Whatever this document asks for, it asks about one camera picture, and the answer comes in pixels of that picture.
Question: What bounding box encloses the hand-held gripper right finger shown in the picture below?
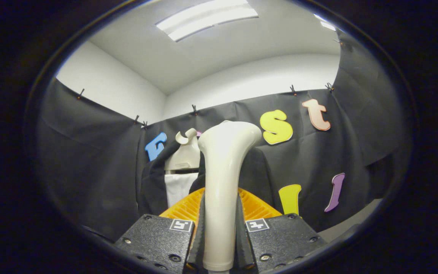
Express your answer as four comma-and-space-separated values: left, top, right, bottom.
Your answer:
236, 187, 328, 274

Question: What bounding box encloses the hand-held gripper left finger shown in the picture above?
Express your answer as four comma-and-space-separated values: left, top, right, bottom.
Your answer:
114, 187, 206, 274

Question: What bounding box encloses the black suit jacket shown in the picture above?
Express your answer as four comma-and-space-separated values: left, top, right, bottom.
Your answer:
140, 147, 280, 217

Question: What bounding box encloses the white garment steamer head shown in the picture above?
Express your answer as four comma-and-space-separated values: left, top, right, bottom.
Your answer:
197, 121, 262, 272

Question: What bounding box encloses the cream plastic hanger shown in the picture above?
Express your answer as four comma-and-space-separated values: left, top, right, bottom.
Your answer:
165, 128, 202, 172

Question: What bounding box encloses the grey cabinet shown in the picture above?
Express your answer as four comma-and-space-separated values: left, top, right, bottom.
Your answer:
318, 198, 384, 244

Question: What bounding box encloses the row of black cloth clips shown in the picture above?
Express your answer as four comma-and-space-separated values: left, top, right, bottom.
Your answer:
76, 38, 343, 130

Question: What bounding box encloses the black backdrop cloth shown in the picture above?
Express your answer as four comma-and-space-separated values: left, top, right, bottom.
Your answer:
36, 29, 413, 244

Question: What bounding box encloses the ceiling light panel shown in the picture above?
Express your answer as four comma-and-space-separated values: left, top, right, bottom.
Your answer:
156, 0, 259, 42
313, 14, 337, 32

